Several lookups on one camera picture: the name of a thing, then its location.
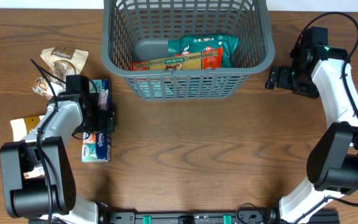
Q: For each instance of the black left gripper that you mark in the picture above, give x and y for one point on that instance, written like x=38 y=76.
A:
x=105 y=124

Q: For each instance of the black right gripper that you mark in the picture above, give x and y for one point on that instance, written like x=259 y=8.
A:
x=283 y=78

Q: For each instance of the Kleenex tissue multipack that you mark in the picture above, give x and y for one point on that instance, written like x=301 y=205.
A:
x=96 y=147

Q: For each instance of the beige cookie bag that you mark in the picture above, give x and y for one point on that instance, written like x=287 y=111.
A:
x=62 y=61

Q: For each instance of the beige snack bag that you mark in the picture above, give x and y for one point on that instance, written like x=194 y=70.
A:
x=20 y=128

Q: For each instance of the red San Remo spaghetti pack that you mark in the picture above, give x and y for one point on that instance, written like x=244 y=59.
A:
x=208 y=59

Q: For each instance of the green Nescafe coffee bag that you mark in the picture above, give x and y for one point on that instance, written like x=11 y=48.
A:
x=191 y=44

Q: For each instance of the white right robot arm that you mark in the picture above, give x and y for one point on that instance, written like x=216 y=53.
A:
x=321 y=71

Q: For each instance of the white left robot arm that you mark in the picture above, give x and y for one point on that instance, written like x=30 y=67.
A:
x=38 y=182

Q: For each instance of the grey plastic basket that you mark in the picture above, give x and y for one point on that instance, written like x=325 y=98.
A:
x=137 y=31

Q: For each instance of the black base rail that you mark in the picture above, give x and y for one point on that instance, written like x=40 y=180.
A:
x=244 y=216

